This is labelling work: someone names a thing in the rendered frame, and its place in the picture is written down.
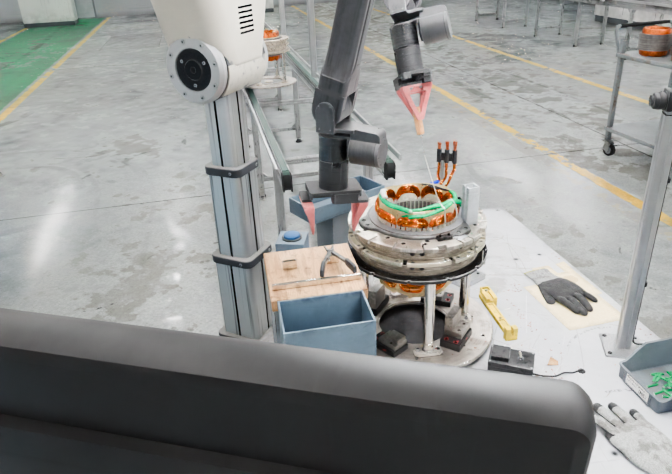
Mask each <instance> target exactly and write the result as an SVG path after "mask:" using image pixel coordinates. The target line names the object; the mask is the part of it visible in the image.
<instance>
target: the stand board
mask: <svg viewBox="0 0 672 474"><path fill-rule="evenodd" d="M334 251H336V252H337V253H339V254H340V255H342V256H344V257H345V258H349V259H350V260H351V261H352V262H353V263H354V264H355V265H356V266H357V264H356V262H355V259H354V257H353V255H352V253H351V251H350V248H349V246H348V244H347V243H344V244H336V245H334ZM326 254H327V251H326V250H325V248H324V247H323V246H320V247H311V248H303V249H295V250H287V251H279V252H271V253H264V254H263V255H264V264H265V270H266V276H267V282H268V288H269V294H270V300H271V306H272V311H273V312H275V311H278V305H277V301H282V300H289V299H297V298H304V297H311V296H319V295H326V294H333V293H341V292H348V291H355V290H363V292H364V294H365V296H366V299H368V288H367V286H366V284H365V282H364V279H363V277H362V275H361V280H353V281H346V282H338V283H331V284H323V285H316V286H308V287H301V288H293V289H286V290H278V291H272V284H277V283H285V282H292V281H300V280H307V279H315V278H316V279H317V278H323V277H320V266H321V261H323V259H324V257H325V255H326ZM293 259H296V260H297V268H292V269H285V270H283V265H282V261H285V260H293ZM357 273H360V270H359V268H358V266H357ZM345 274H353V272H352V271H351V270H350V269H349V268H348V267H347V266H346V265H345V263H344V262H343V261H341V260H340V259H339V263H331V264H326V268H325V274H324V277H330V276H338V275H345Z"/></svg>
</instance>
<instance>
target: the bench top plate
mask: <svg viewBox="0 0 672 474"><path fill-rule="evenodd" d="M481 210H482V211H483V214H485V215H486V217H487V228H486V231H485V232H486V245H487V248H488V255H487V259H486V261H485V265H484V264H483V265H482V267H481V268H479V269H477V270H479V271H481V272H483V273H485V279H484V280H482V281H480V282H478V283H476V284H474V285H472V286H471V287H470V294H469V297H471V298H473V299H474V300H475V301H477V302H478V303H479V304H480V305H481V306H482V307H483V308H484V309H485V310H486V312H487V313H488V315H489V316H490V318H491V321H492V325H493V336H492V340H491V343H490V345H489V347H488V348H487V350H486V351H485V352H484V353H483V354H482V355H481V356H480V357H479V358H478V359H476V360H475V361H473V362H471V363H470V364H468V365H466V366H463V367H467V368H475V369H483V370H487V366H488V365H487V364H488V357H489V352H490V348H491V345H493V344H496V345H502V346H504V345H506V346H507V347H512V349H516V350H522V351H527V352H533V353H535V361H534V370H533V373H537V374H541V375H555V374H556V375H557V374H559V373H561V372H574V371H576V370H578V369H579V368H582V369H584V370H585V371H586V373H584V374H581V373H579V372H576V373H573V374H569V373H564V374H562V375H560V376H557V377H553V378H554V379H559V378H560V379H561V380H568V381H572V382H574V383H576V384H578V385H580V386H581V387H582V388H583V389H584V390H585V391H586V393H587V394H588V395H589V396H590V398H591V400H592V403H593V404H594V403H600V404H601V405H603V406H604V407H605V408H606V409H608V410H609V411H611V410H610V409H609V408H608V404H609V403H610V402H613V403H616V404H617V405H618V406H619V407H621V409H623V410H624V411H625V412H627V413H628V415H630V414H629V410H630V409H636V410H637V411H639V412H640V413H641V414H642V415H643V416H644V418H645V419H646V420H647V421H648V422H650V423H651V424H653V425H654V426H655V427H657V428H658V429H659V430H660V431H662V432H663V433H664V434H665V435H666V436H667V437H668V438H669V439H670V440H671V441H672V411H668V412H663V413H655V412H654V411H653V410H652V409H651V408H650V407H648V406H647V405H646V404H645V403H644V402H643V401H642V400H641V399H640V398H639V397H638V396H637V395H636V394H635V393H634V392H633V391H632V390H631V389H630V388H629V387H628V386H627V385H626V384H625V383H624V382H623V380H622V379H621V378H620V377H619V370H620V365H619V362H620V361H623V360H625V359H620V358H610V357H606V356H605V353H604V350H603V347H602V343H601V340H600V337H599V333H610V334H616V333H617V328H618V323H619V321H614V322H610V323H605V324H600V325H595V326H591V327H586V328H581V329H576V330H569V329H567V328H566V327H565V326H564V325H563V324H562V323H561V322H560V321H559V320H558V319H557V318H556V317H555V316H554V315H552V314H551V313H550V312H549V311H548V310H547V309H546V308H545V307H544V306H543V305H542V304H541V303H540V302H539V301H538V300H537V299H536V298H534V297H533V296H532V295H531V294H530V293H529V292H528V291H527V290H526V289H525V288H524V287H526V286H531V285H537V284H536V283H535V282H534V281H533V280H532V279H530V278H529V277H528V276H526V275H525V274H524V273H526V272H528V271H532V269H531V268H536V267H542V266H547V265H549V266H550V267H551V268H552V269H553V270H555V271H556V272H557V273H561V272H564V271H563V270H562V269H561V268H559V267H558V266H557V265H556V264H557V263H560V262H563V261H564V262H565V263H567V264H568V265H569V266H570V267H571V268H572V269H573V270H574V271H575V272H576V273H578V274H579V275H580V276H581V277H583V278H584V279H585V280H587V281H588V282H589V283H590V284H592V285H593V286H594V287H595V288H597V289H598V290H599V291H600V292H602V294H598V295H599V296H600V297H602V298H603V299H604V300H605V301H607V302H608V303H609V304H610V305H612V306H613V307H614V308H615V309H617V310H618V311H619V312H620V313H621V309H622V306H620V305H619V304H618V303H617V302H615V301H614V300H613V299H612V298H611V297H609V296H608V295H607V294H606V293H605V292H603V291H602V290H601V289H600V288H599V287H597V286H596V285H595V284H594V283H593V282H591V281H590V280H589V279H588V278H587V277H585V276H584V275H583V274H582V273H581V272H579V271H578V270H577V269H576V268H575V267H573V266H572V265H571V264H570V263H568V262H567V261H566V260H565V259H564V258H562V257H561V256H560V255H559V254H558V253H556V252H555V251H554V250H553V249H552V248H550V247H549V246H548V245H547V244H546V243H544V242H543V241H542V240H541V239H540V238H538V237H537V236H536V235H535V234H534V233H532V232H531V231H530V230H529V229H528V228H526V227H525V226H524V225H523V224H521V223H520V222H519V221H518V220H517V219H515V218H514V217H513V216H512V215H511V214H509V213H508V212H507V211H506V210H505V209H503V208H502V207H495V208H487V209H481ZM555 256H557V257H555ZM558 258H560V259H558ZM514 283H515V284H514ZM510 284H511V285H510ZM518 284H520V285H518ZM514 285H515V286H514ZM484 286H489V287H490V288H491V290H492V291H493V292H494V294H495V295H496V296H497V306H496V307H497V308H498V309H499V311H500V312H501V314H502V315H503V316H504V318H505V319H506V320H507V322H508V323H509V325H510V326H511V325H516V326H517V327H518V337H517V340H512V341H509V342H507V341H505V340H504V338H503V334H504V333H503V332H502V330H501V329H500V327H499V326H498V325H497V323H496V322H495V320H494V319H493V317H492V316H491V314H490V313H489V311H488V310H487V309H486V307H485V306H484V304H483V303H482V301H481V300H480V298H479V292H480V287H484ZM518 287H519V288H518ZM471 288H472V289H471ZM516 288H517V289H518V290H517V289H516ZM474 289H477V290H474ZM508 290H509V291H508ZM521 290H522V291H521ZM515 291H516V292H515ZM518 291H520V292H518ZM514 305H515V306H514ZM509 308H510V309H509ZM505 309H507V310H505ZM518 309H520V310H518ZM521 314H522V315H521ZM520 316H521V317H520ZM523 318H524V319H523ZM530 322H531V323H530ZM529 323H530V324H529ZM527 325H529V326H527ZM530 326H531V327H530ZM536 329H537V330H536ZM531 331H533V332H531ZM645 334H646V335H645ZM650 334H652V335H650ZM635 336H638V337H639V339H640V342H641V343H645V342H648V341H653V340H659V339H660V338H659V337H658V336H656V335H655V334H654V333H653V332H652V331H650V330H649V329H648V328H647V327H646V326H644V325H643V324H642V323H641V322H640V321H637V326H636V330H635ZM545 339H546V340H545ZM510 345H511V346H510ZM521 345H522V346H521ZM529 348H531V349H529ZM532 349H534V350H532ZM550 349H551V350H552V351H551V350H550ZM535 350H537V351H539V352H537V351H535ZM560 353H562V354H560ZM550 357H552V358H554V359H555V360H557V361H558V365H547V364H548V362H549V360H550ZM578 367H579V368H578ZM551 369H552V370H553V371H552V370H551ZM545 371H546V372H545ZM554 373H555V374H554ZM561 377H562V378H563V379H562V378H561ZM611 412H612V411H611ZM612 413H613V412H612ZM613 414H614V413H613ZM614 415H615V414H614ZM615 416H616V415H615ZM630 416H631V415H630ZM616 417H617V416H616ZM631 418H632V419H633V420H635V419H634V418H633V417H632V416H631ZM596 430H597V436H596V440H595V444H594V448H593V452H592V456H591V459H590V463H589V467H588V471H587V474H648V473H646V472H645V471H643V470H642V469H641V468H639V467H638V466H637V465H635V464H634V463H633V462H631V461H630V460H629V459H627V458H626V457H625V456H624V455H623V454H622V453H621V452H619V451H618V450H617V449H616V448H615V447H614V446H613V445H612V444H611V443H610V442H609V441H608V439H607V438H606V437H605V431H604V430H602V429H601V428H600V427H599V426H597V425H596Z"/></svg>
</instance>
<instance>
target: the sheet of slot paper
mask: <svg viewBox="0 0 672 474"><path fill-rule="evenodd" d="M556 265H557V266H558V267H559V268H561V269H562V270H563V271H564V272H561V273H557V272H556V271H555V270H553V269H552V268H551V267H550V266H549V265H547V266H542V267H536V268H531V269H532V270H537V269H542V268H546V269H548V270H549V271H550V272H551V273H552V274H554V275H556V276H558V277H562V278H565V279H568V280H570V281H573V282H574V283H576V284H578V285H579V286H580V287H582V288H583V289H584V290H585V291H587V292H588V293H590V294H592V295H594V296H595V297H596V298H597V299H598V302H597V303H594V302H592V301H591V300H589V299H588V298H586V297H585V298H586V299H587V300H588V301H589V303H590V304H591V305H592V307H593V312H588V315H587V316H582V315H581V314H575V313H573V312H572V311H571V310H569V309H568V308H567V307H565V306H564V305H563V304H561V303H559V302H558V301H556V300H555V301H556V303H555V304H553V305H550V304H547V303H546V301H545V300H544V298H543V296H542V294H541V292H540V290H539V287H538V286H537V285H531V286H526V287H524V288H525V289H526V290H527V291H528V292H529V293H530V294H531V295H532V296H533V297H534V298H536V299H537V300H538V301H539V302H540V303H541V304H542V305H543V306H544V307H545V308H546V309H547V310H548V311H549V312H550V313H551V314H552V315H554V316H555V317H556V318H557V319H558V320H559V321H560V322H561V323H562V324H563V325H564V326H565V327H566V328H567V329H569V330H576V329H581V328H586V327H591V326H595V325H600V324H605V323H610V322H614V321H619V318H620V314H621V313H620V312H619V311H618V310H617V309H615V308H614V307H613V306H612V305H610V304H609V303H608V302H607V301H605V300H604V299H603V298H602V297H600V296H599V295H598V294H602V292H600V291H599V290H598V289H597V288H595V287H594V286H593V285H592V284H590V283H589V282H588V281H587V280H585V279H584V278H583V277H581V276H580V275H579V274H578V273H576V272H575V271H574V270H573V269H572V268H571V267H570V266H569V265H568V264H567V263H565V262H564V261H563V262H560V263H557V264H556Z"/></svg>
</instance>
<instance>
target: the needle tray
mask: <svg viewBox="0 0 672 474"><path fill-rule="evenodd" d="M352 178H356V180H357V181H358V183H359V184H360V186H361V187H362V189H363V191H364V192H365V193H366V195H367V197H368V198H370V197H373V196H376V195H378V194H379V192H380V191H381V189H384V188H385V185H383V184H381V183H378V182H376V181H374V180H371V179H369V178H366V177H364V176H362V175H358V176H355V177H352ZM312 202H313V205H314V208H315V224H316V229H317V246H318V247H320V246H323V245H325V246H328V245H332V244H333V245H336V244H344V243H347V242H348V234H349V225H348V216H349V213H350V211H351V203H350V204H332V202H331V197H325V198H313V200H312ZM289 207H290V213H292V214H294V215H296V216H297V217H299V218H301V219H303V220H304V221H306V222H308V223H309V220H308V217H307V215H306V213H305V211H304V209H303V206H302V203H301V201H300V198H299V194H298V195H295V196H292V197H289Z"/></svg>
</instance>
